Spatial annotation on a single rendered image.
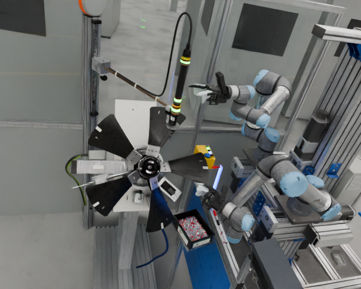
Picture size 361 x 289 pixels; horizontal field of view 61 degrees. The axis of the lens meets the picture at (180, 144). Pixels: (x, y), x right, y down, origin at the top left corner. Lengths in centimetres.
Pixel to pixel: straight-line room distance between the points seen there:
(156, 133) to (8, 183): 146
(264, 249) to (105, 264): 150
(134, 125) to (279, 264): 114
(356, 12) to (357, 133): 341
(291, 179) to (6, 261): 220
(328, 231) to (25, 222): 239
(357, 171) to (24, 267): 247
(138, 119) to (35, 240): 146
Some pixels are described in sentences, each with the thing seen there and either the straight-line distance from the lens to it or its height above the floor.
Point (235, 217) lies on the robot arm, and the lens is 156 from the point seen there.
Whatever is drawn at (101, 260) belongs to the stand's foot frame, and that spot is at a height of 6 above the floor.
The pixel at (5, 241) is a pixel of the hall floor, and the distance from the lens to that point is 295.
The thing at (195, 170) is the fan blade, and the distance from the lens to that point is 176.
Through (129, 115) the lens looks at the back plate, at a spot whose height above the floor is 129.
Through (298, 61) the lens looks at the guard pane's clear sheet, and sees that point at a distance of 259.
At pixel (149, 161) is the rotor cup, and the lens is 166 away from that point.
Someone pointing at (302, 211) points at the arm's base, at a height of 107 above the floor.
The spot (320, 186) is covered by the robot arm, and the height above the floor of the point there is 127.
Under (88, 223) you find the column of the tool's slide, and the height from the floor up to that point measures 7.
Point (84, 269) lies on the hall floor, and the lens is 270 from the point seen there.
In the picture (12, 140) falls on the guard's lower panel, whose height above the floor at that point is 84.
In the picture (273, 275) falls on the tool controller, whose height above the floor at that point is 123.
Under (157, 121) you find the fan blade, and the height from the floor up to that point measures 137.
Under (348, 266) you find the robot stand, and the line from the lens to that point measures 318.
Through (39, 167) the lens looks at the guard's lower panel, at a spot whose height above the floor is 59.
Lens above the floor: 227
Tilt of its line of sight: 34 degrees down
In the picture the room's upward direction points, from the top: 13 degrees clockwise
